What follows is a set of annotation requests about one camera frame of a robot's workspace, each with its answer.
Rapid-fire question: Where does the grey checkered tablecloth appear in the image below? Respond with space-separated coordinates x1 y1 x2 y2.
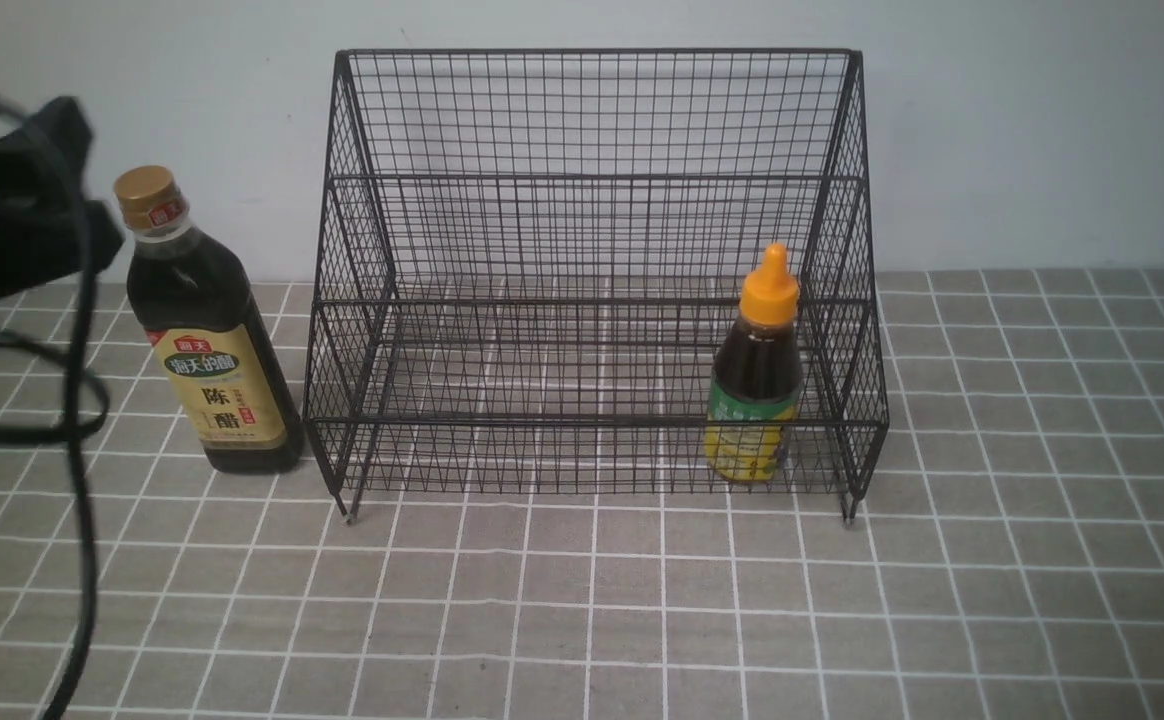
0 268 1164 720

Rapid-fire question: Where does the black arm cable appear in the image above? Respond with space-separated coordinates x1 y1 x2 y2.
0 85 111 720

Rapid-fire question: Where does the dark vinegar bottle gold cap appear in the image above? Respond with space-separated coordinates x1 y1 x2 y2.
114 165 304 475

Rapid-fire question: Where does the orange-capped seasoning sauce bottle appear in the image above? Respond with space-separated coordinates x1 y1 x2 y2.
704 243 803 483

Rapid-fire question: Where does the black wire mesh shelf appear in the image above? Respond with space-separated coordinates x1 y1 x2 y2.
303 47 890 521

